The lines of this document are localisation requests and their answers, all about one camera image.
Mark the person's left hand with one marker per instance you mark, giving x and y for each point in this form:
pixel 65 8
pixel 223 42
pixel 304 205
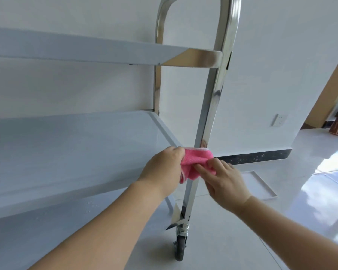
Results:
pixel 157 171

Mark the white flat floor tray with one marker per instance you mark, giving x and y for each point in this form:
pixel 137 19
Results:
pixel 256 184

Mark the person's right thumb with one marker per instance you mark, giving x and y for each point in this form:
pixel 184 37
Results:
pixel 203 172

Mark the stainless steel shelf cart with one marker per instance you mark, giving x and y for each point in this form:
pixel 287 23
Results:
pixel 73 149

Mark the white wall socket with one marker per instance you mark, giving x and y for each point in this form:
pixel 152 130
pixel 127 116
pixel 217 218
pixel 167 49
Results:
pixel 279 120

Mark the pink cleaning cloth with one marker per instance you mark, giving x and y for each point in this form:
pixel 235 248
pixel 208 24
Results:
pixel 195 160

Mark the grey caster wheel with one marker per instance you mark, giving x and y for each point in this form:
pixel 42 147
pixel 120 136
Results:
pixel 179 250

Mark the person's left forearm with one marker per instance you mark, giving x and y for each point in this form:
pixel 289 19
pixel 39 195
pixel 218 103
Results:
pixel 107 227

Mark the wooden door frame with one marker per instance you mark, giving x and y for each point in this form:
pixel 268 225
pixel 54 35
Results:
pixel 326 92

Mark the person's right hand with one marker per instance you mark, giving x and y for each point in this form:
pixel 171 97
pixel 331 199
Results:
pixel 228 188

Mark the black baseboard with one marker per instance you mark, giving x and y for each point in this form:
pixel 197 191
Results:
pixel 256 158

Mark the person's right forearm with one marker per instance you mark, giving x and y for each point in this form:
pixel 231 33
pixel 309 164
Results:
pixel 290 233

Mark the person's left fingers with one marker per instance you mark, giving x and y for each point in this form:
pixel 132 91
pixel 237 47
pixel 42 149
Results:
pixel 178 154

